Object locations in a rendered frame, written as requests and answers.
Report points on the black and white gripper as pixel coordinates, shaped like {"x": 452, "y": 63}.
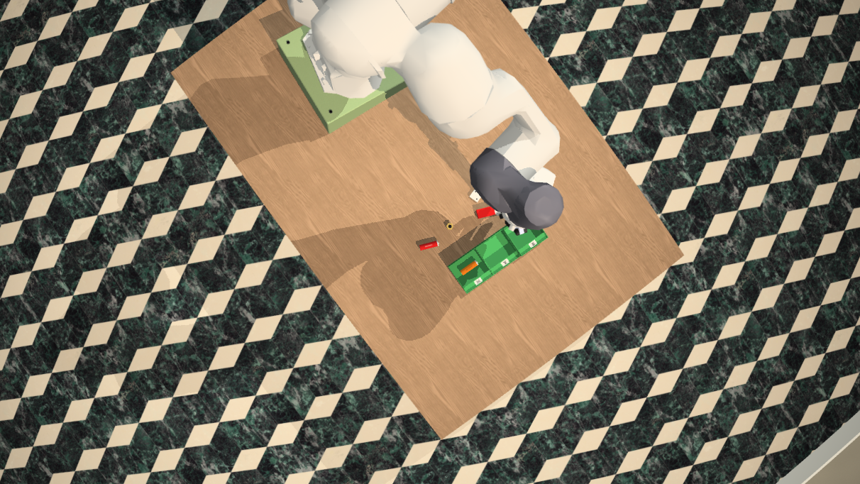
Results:
{"x": 518, "y": 231}

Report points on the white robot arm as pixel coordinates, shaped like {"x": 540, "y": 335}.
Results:
{"x": 450, "y": 83}

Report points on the green three-compartment bin rack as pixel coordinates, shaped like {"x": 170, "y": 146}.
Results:
{"x": 494, "y": 254}

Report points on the red and white eraser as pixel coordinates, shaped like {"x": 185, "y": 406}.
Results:
{"x": 488, "y": 211}

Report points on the orange aa battery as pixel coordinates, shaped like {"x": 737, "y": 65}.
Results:
{"x": 469, "y": 267}

